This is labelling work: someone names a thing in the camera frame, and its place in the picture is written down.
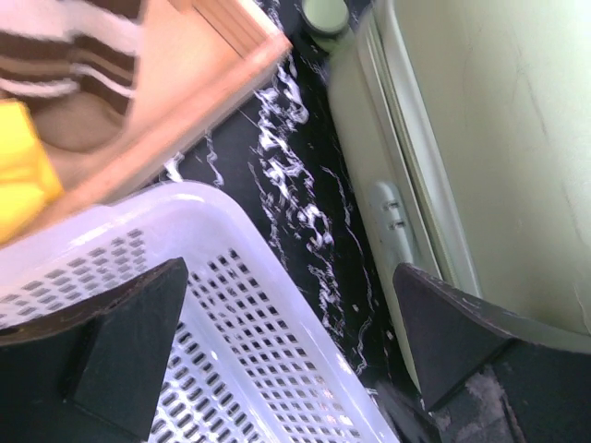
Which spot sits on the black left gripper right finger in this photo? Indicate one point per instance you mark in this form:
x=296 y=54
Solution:
x=489 y=375

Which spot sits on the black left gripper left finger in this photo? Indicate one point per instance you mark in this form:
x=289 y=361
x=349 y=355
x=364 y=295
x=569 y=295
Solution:
x=93 y=372

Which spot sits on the green hard-shell suitcase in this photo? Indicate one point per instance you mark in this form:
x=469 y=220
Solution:
x=465 y=127

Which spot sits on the white plastic mesh basket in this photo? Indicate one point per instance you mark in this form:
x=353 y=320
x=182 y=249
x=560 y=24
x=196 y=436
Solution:
x=250 y=362

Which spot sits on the yellow shorts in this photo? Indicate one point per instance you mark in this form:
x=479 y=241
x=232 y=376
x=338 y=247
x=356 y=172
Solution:
x=29 y=181

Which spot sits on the brown striped sock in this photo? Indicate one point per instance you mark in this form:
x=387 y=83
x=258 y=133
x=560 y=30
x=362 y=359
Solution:
x=74 y=65

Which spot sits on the wooden clothes rack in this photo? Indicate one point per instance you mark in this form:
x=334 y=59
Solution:
x=200 y=62

